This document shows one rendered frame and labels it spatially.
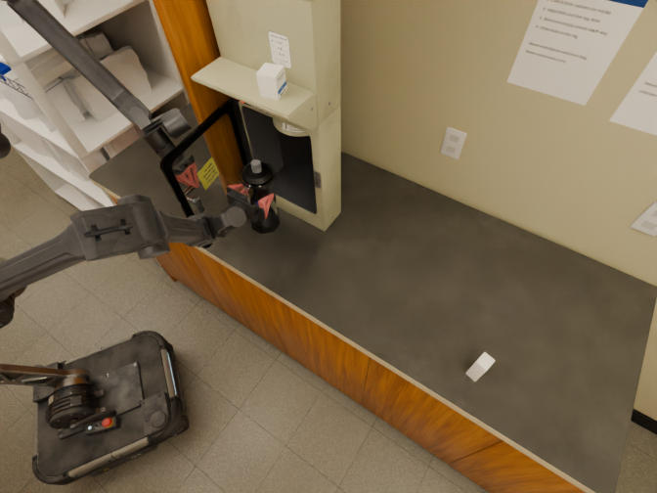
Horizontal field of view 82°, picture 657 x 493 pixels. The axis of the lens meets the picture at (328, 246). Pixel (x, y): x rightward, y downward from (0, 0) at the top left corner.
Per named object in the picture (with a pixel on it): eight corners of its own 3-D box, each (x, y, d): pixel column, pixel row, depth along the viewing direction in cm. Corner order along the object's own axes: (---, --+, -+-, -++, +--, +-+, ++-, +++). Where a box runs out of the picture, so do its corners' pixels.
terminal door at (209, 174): (255, 192, 145) (230, 99, 113) (205, 250, 130) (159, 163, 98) (253, 191, 146) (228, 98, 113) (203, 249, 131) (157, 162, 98)
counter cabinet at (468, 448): (243, 211, 270) (206, 99, 195) (537, 373, 201) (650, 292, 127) (173, 281, 239) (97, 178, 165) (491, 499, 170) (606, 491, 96)
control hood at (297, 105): (228, 88, 112) (219, 55, 104) (319, 125, 101) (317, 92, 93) (200, 109, 107) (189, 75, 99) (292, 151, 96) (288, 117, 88)
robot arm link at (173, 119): (131, 112, 109) (126, 111, 101) (165, 91, 110) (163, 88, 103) (159, 149, 114) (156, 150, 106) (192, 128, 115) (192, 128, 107)
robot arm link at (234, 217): (184, 219, 105) (196, 247, 105) (197, 207, 96) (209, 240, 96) (223, 208, 112) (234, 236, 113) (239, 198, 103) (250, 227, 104)
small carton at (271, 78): (269, 85, 95) (265, 62, 90) (286, 89, 94) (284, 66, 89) (260, 96, 93) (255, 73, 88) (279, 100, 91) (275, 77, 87)
